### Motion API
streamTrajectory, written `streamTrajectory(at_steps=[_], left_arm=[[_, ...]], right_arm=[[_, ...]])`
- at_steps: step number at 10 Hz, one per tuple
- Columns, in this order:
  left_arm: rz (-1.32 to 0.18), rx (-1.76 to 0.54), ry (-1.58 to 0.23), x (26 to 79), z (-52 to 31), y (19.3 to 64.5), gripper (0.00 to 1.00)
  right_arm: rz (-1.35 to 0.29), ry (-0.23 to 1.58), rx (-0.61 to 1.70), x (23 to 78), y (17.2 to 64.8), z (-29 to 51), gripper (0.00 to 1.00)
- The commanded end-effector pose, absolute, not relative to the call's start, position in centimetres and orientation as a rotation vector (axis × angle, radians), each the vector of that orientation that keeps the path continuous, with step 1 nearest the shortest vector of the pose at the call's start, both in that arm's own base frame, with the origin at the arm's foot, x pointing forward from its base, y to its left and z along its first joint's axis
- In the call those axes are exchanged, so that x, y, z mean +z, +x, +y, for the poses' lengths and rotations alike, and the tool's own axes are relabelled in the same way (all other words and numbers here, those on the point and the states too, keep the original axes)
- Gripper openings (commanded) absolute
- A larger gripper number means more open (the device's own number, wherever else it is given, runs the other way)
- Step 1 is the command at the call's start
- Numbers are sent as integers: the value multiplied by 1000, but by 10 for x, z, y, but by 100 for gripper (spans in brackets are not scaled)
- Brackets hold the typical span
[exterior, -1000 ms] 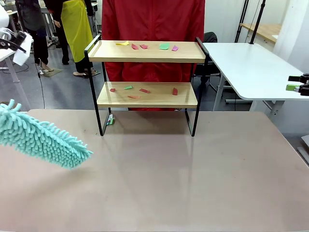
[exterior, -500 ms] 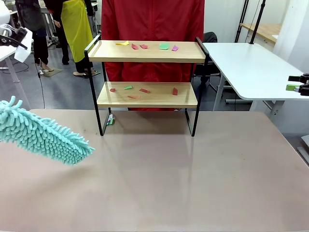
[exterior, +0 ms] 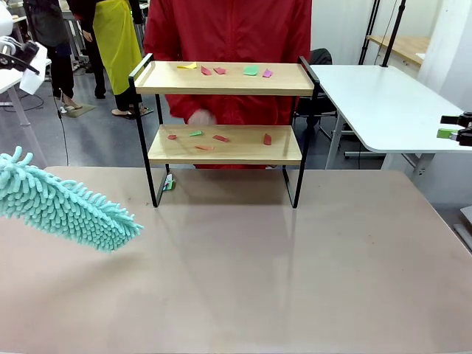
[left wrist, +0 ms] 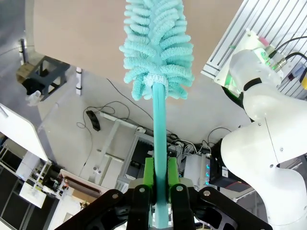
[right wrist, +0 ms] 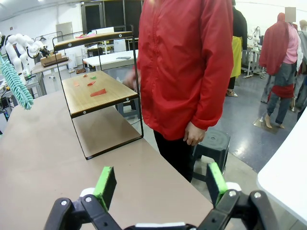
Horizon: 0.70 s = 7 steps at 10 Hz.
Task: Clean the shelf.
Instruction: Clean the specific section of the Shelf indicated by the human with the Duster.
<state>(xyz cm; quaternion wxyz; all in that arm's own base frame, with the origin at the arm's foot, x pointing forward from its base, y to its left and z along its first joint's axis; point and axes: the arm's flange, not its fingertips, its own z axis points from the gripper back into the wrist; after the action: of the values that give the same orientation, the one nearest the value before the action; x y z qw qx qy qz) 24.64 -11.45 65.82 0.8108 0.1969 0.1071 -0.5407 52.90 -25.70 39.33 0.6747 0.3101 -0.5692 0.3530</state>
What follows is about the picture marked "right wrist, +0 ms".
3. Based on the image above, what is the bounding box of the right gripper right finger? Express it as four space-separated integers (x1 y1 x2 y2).
196 162 280 230

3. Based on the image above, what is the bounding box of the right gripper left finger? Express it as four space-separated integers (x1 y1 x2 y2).
43 166 125 230

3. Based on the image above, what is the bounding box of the teal microfiber duster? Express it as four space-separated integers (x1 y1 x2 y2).
0 55 34 111

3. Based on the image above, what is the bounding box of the person's left forearm red sleeve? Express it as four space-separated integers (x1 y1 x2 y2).
189 69 235 132

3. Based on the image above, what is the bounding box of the two-tier wooden metal shelf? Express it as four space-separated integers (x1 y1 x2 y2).
52 24 144 161

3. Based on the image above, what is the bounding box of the person's left hand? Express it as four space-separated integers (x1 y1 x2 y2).
183 122 206 146

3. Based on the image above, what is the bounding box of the person's right hand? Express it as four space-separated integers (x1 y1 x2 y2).
122 69 139 91

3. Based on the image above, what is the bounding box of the black plastic stool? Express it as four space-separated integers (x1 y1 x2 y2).
191 130 231 184

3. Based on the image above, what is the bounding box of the large white side table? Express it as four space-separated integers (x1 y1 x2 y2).
256 115 307 227

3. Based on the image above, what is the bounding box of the white background table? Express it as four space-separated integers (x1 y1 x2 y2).
83 49 140 72

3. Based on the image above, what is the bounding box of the figure in yellow apron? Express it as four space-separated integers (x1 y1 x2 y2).
225 6 248 98

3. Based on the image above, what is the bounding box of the person in red jacket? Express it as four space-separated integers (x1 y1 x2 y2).
133 0 235 183

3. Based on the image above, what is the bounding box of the black electronics box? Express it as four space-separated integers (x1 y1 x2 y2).
0 95 12 110

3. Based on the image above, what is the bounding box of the wooden tray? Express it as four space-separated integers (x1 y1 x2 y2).
39 53 71 68

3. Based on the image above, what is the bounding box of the white box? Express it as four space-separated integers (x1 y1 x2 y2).
112 38 127 52

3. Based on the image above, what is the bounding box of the figure in red hood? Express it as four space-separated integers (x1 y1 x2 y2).
258 11 303 130

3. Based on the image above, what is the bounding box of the figure in grey jacket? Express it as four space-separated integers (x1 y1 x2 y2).
294 19 307 122

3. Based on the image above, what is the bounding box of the black cabinet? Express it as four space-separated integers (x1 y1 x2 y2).
81 0 142 34

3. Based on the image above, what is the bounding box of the metal base plate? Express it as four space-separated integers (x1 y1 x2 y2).
252 116 286 134

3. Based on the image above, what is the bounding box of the aluminium frame table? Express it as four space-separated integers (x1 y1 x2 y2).
24 71 47 99

